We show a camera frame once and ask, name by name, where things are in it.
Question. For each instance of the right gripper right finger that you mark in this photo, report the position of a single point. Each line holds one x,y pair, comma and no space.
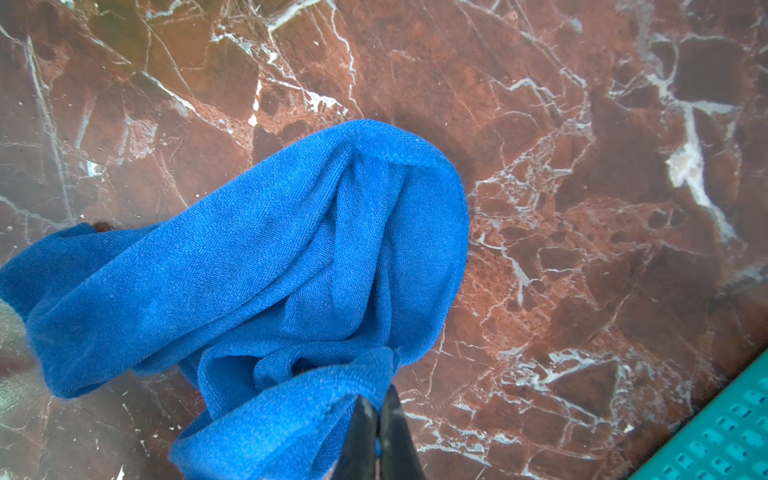
398,459

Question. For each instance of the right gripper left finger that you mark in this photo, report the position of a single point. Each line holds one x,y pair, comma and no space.
358,456

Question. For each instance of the blue towel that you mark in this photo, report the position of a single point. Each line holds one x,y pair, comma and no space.
296,288

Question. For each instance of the teal plastic basket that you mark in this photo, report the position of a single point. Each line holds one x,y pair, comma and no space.
725,440

